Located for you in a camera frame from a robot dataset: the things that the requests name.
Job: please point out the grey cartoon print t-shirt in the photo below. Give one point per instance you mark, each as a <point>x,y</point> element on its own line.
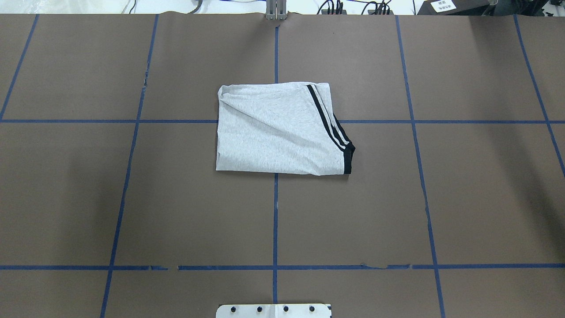
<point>286,128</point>

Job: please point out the black box with label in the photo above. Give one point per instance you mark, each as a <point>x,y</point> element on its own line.
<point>454,7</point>

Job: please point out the grey metal camera post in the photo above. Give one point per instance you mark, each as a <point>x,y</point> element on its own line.
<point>276,10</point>

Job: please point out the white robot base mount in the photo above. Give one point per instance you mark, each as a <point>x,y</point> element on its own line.
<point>292,310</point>

